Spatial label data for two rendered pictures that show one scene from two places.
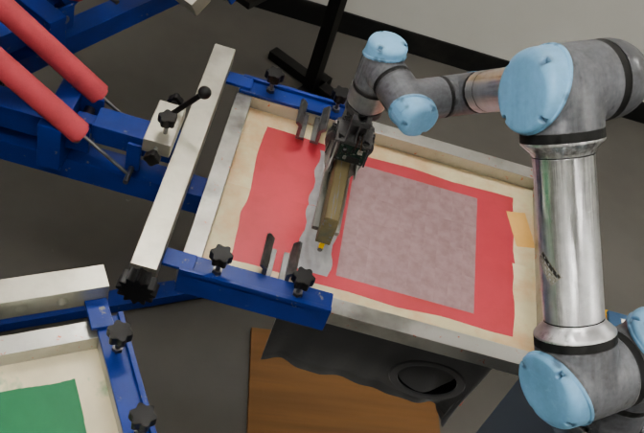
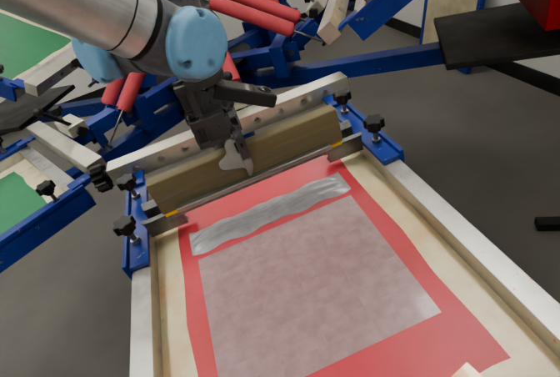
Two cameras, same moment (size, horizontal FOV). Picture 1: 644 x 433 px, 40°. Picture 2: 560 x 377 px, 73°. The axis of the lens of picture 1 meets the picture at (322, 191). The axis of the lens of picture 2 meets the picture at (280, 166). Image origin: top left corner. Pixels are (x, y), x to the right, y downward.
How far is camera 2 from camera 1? 1.75 m
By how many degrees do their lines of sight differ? 65
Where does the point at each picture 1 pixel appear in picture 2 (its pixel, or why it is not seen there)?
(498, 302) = not seen: outside the picture
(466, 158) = (472, 253)
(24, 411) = (29, 208)
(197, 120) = (252, 108)
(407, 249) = (275, 290)
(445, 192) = (405, 274)
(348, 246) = (238, 248)
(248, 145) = not seen: hidden behind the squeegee
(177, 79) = (535, 172)
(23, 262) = not seen: hidden behind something
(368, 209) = (300, 234)
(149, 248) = (122, 160)
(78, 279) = (87, 157)
